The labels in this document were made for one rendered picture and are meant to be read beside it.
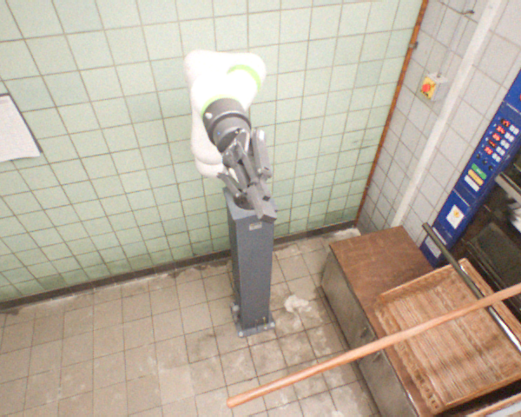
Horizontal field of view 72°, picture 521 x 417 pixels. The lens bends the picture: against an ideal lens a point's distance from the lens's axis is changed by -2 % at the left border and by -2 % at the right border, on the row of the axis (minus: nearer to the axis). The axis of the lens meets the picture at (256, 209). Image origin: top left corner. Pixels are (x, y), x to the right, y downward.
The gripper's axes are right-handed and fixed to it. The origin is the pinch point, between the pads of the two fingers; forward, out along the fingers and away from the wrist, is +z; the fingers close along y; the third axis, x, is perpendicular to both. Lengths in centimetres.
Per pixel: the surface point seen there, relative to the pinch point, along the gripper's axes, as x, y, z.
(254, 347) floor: -136, 141, -49
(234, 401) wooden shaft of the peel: -40, 64, 9
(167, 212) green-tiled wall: -68, 115, -126
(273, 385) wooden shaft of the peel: -50, 56, 8
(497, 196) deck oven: -142, -25, -36
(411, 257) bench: -175, 32, -51
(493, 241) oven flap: -155, -10, -25
